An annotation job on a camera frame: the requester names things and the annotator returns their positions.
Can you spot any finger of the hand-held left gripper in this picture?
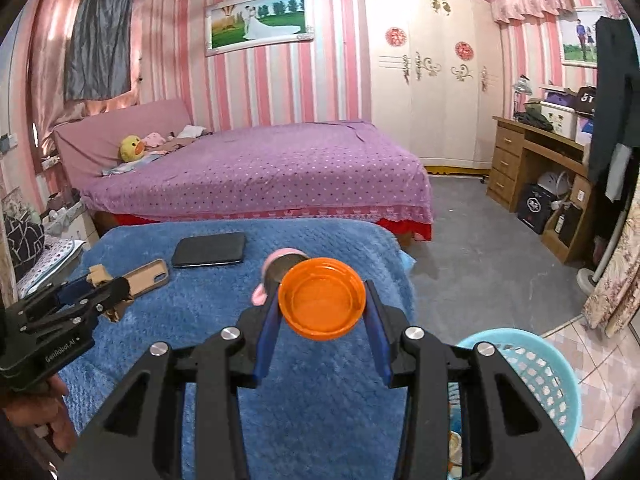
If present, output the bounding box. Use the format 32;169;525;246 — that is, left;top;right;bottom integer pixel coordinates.
22;276;101;323
27;277;132;336

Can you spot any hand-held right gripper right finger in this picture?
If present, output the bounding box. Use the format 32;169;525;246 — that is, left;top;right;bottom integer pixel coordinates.
364;280;586;480

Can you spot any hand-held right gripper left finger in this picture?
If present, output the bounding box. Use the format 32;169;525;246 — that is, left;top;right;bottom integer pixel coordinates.
59;290;281;480

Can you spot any orange plastic lid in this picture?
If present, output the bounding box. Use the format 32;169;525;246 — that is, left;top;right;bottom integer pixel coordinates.
278;256;367;342

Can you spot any light blue plastic basket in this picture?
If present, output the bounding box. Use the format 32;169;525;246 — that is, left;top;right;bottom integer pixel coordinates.
447;328;584;480

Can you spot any person's left hand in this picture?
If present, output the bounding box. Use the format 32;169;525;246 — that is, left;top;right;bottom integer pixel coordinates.
0;377;78;456

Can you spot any white dotted pillow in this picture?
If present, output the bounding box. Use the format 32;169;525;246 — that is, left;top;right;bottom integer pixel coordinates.
15;238;86;299

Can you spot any pink mug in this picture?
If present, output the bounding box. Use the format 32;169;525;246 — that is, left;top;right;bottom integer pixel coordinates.
251;247;309;307

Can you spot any white nightstand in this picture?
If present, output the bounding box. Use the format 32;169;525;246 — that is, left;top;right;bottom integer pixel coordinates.
42;200;96;254

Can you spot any black and white patterned cloth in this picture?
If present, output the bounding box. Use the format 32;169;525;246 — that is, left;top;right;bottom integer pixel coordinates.
1;211;46;281

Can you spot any blue fluffy blanket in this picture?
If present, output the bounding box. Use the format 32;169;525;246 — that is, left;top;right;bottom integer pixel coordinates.
55;219;417;480

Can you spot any black phone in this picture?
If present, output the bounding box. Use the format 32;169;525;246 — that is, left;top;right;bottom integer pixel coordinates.
171;232;247;269

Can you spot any light blue cloth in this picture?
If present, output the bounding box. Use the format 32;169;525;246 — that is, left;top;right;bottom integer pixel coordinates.
102;155;156;177

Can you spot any yellow duck plush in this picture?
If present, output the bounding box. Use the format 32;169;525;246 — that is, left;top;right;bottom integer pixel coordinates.
118;134;147;164

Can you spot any purple polka dot bedspread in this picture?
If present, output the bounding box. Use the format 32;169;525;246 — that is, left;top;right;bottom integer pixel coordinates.
80;120;434;226

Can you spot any beige garment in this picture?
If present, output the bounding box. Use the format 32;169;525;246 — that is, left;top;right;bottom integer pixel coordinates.
150;137;201;155

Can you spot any bed with pink headboard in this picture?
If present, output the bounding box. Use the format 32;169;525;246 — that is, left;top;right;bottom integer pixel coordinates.
52;98;434;242

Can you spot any black cardboard box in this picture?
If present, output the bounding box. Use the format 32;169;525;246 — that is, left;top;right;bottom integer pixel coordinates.
516;183;554;235

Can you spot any wooden desk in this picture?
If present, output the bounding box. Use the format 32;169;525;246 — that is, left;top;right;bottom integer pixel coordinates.
486;115;599;265

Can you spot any white standing fan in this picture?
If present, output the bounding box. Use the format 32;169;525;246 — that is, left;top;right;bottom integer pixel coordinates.
577;195;632;292

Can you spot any black bottle box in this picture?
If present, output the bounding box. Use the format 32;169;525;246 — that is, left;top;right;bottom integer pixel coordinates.
556;202;584;247

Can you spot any white wardrobe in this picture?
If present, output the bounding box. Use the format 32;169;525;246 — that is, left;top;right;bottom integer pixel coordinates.
361;0;504;177

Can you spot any shiny pink curtain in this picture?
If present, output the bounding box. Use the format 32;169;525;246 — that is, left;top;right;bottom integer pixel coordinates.
29;0;146;161

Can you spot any floral cloth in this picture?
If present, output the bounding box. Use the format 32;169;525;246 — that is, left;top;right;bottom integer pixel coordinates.
582;232;640;339

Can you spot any grey window cloth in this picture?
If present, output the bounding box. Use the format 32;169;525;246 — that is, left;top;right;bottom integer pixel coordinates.
64;0;134;102

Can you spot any white storage box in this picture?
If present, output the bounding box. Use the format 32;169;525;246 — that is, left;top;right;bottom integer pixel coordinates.
540;101;580;141

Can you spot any desk lamp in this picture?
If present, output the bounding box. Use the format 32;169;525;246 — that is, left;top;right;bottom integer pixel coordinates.
511;75;534;121

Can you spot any light hanging garment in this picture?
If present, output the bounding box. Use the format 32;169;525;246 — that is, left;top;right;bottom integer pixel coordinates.
604;143;632;204

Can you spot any purple box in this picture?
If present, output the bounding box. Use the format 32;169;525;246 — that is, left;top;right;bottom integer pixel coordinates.
542;84;579;106

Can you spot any framed wedding photo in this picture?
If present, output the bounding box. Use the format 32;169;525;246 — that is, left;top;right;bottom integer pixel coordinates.
205;0;315;58

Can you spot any black printed bag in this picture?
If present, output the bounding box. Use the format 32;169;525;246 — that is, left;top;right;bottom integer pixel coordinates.
575;87;597;117

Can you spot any dark hanging garment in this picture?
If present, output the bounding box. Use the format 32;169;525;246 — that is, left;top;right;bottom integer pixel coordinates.
587;16;640;187

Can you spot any wall poster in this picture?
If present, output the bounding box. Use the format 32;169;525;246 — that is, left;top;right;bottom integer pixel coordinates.
557;7;604;68

